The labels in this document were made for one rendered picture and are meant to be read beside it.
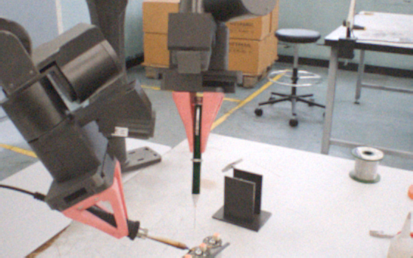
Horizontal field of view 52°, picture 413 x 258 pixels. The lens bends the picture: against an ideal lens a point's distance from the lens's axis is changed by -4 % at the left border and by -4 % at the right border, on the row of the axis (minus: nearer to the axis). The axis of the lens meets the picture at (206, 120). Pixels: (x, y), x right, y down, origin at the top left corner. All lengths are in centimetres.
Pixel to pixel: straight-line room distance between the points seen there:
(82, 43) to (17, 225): 39
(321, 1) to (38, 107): 450
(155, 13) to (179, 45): 380
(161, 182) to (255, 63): 318
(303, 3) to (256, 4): 443
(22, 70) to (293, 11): 459
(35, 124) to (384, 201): 60
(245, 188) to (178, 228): 12
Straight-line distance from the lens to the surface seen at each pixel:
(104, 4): 75
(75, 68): 47
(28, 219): 78
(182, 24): 44
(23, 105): 46
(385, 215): 79
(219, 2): 48
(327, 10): 485
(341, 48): 232
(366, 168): 87
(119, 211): 50
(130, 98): 45
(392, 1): 475
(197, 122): 53
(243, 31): 394
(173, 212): 75
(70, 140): 46
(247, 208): 70
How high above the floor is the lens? 115
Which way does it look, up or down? 21 degrees down
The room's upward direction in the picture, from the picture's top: straight up
